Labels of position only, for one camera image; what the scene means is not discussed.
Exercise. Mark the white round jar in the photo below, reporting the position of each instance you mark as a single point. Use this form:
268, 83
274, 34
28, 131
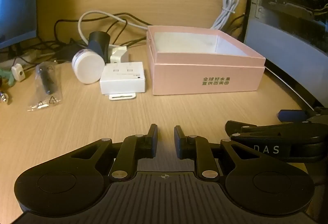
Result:
88, 70

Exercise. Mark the computer monitor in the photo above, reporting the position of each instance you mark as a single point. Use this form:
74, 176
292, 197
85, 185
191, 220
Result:
18, 8

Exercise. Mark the black cylinder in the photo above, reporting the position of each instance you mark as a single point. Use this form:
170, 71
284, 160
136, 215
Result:
98, 39

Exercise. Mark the black power adapter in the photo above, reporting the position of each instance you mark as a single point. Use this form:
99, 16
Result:
71, 51

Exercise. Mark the green toy figure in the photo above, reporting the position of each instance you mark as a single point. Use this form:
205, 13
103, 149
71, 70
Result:
5, 75

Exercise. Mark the pink cardboard box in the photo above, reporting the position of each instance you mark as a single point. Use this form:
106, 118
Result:
205, 77

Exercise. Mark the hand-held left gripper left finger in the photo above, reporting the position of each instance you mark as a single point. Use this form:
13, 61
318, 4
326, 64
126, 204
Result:
153, 138

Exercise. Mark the white charger plug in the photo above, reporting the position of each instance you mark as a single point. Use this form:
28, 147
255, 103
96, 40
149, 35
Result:
119, 56

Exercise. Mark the clear bag with black part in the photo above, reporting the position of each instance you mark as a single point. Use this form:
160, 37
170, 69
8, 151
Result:
44, 77

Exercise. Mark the computer case with glass panel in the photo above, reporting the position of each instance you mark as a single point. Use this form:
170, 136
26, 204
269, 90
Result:
281, 8

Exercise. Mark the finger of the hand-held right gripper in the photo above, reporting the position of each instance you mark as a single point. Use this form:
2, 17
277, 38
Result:
293, 115
240, 127

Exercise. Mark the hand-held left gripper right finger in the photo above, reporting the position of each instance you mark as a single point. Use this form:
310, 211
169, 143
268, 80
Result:
178, 140

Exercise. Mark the small white product box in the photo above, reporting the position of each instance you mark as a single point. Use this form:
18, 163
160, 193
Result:
123, 83

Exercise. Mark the small metal parts packet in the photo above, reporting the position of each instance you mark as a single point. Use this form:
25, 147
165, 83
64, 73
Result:
4, 97

